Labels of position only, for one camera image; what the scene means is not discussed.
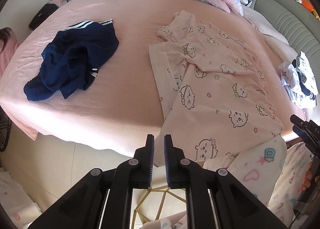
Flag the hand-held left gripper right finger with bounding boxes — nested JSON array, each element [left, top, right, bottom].
[[164, 134, 288, 229]]

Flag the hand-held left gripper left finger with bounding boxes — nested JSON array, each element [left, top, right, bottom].
[[28, 134, 155, 229]]

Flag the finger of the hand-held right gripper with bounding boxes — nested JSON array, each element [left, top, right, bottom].
[[292, 125, 313, 142], [290, 114, 310, 130]]

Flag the pink printed pajama pants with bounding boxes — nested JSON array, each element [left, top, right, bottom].
[[149, 11, 284, 162]]

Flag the navy shorts with white stripes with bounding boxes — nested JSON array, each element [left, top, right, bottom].
[[24, 20, 120, 102]]

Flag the pile of white navy clothes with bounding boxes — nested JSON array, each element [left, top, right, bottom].
[[279, 51, 319, 107]]

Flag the person's right hand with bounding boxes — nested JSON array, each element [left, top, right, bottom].
[[299, 161, 313, 192]]

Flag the person's printed fleece pajamas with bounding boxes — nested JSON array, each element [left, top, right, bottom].
[[160, 134, 288, 229]]

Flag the bed with pink sheet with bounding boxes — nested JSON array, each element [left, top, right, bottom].
[[0, 0, 300, 157]]

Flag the grey padded headboard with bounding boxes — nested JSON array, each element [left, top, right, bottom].
[[252, 0, 320, 60]]

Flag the orange round plush toy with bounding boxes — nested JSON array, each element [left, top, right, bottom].
[[301, 0, 315, 11]]

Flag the white printed quilt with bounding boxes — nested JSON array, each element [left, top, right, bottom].
[[0, 168, 42, 219]]

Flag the black bag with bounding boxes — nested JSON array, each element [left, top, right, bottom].
[[28, 3, 58, 30]]

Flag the gold wire basket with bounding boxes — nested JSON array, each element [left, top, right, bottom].
[[133, 186, 187, 229]]

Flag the round table with black frame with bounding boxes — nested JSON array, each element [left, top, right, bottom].
[[0, 108, 12, 153]]

